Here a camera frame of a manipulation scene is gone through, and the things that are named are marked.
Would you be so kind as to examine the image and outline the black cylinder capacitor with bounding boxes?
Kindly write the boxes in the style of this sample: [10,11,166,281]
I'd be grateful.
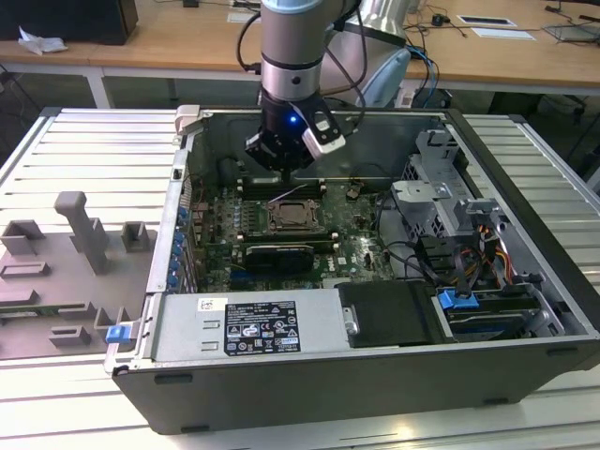
[217,157,241,185]

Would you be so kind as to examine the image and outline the blue disk carrier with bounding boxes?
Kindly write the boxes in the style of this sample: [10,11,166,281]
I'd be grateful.
[437,289,479,310]

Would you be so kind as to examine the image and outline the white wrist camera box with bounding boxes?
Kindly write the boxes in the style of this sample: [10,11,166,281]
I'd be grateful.
[301,120,348,157]

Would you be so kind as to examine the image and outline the silver power supply box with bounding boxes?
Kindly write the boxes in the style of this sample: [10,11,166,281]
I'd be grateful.
[150,288,353,363]

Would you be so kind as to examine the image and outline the black open PC case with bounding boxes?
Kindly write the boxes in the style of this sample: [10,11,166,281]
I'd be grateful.
[105,105,600,435]

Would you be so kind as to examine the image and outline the grey case hinge latch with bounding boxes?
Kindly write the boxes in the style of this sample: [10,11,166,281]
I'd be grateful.
[173,104,204,138]

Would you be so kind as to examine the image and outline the grey parts rack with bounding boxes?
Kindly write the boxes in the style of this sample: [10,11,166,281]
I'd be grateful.
[0,189,158,362]

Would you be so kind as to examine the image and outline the green motherboard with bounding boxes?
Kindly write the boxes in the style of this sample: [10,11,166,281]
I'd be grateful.
[189,180,413,292]

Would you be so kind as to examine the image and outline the black graphics card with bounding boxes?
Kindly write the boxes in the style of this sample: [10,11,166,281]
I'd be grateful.
[244,243,315,276]

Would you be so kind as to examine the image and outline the blue-tabbed expansion slot bracket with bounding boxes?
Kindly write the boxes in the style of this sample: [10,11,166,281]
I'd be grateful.
[168,175,198,294]

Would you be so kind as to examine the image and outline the orange yellow wire bundle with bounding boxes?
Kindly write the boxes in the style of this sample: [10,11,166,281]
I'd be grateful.
[476,223,512,285]

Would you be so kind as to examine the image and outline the clear glass tray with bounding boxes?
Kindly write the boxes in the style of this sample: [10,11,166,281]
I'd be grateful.
[543,21,600,47]

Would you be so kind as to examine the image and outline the grey metal drive cage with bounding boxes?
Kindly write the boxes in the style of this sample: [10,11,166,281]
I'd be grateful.
[389,128,510,248]

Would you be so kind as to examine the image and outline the black RAM slot bank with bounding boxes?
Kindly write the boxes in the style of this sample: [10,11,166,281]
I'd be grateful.
[237,230,341,250]
[236,177,328,199]

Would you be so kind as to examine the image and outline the green RAM stick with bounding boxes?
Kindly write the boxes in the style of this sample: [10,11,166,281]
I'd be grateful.
[0,305,89,316]

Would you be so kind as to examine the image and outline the CPU socket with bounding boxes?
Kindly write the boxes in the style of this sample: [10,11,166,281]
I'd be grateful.
[264,199,328,236]

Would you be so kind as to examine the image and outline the wooden desk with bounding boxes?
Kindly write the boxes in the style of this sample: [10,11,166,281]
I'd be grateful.
[0,0,600,98]

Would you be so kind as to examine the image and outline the white paper sheet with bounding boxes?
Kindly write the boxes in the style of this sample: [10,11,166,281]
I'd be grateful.
[471,26,538,42]

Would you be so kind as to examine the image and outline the blue cable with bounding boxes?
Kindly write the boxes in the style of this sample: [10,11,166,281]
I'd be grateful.
[407,44,442,95]

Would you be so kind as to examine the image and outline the black round cable loop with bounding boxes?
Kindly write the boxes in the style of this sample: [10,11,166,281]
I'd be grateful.
[374,194,444,288]

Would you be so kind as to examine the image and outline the black flat data wire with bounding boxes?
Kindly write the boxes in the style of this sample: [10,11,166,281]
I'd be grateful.
[450,250,473,301]

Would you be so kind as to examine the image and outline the desk cable port insert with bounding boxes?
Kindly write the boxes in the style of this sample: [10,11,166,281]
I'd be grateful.
[457,13,517,27]

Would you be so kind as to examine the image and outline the crumpled white paper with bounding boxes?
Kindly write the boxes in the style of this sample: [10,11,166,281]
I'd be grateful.
[17,25,68,55]

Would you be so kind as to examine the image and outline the black box on desk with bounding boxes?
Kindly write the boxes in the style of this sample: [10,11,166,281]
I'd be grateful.
[0,0,140,46]

